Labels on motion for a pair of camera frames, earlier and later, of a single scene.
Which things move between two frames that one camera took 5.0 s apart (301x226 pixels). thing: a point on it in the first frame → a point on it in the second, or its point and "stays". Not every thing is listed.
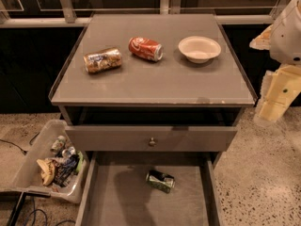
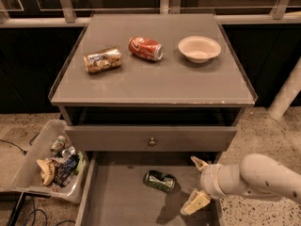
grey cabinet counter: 138,91 stays
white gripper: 287,38 → 208,178
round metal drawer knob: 151,142 stays
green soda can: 162,181 stays
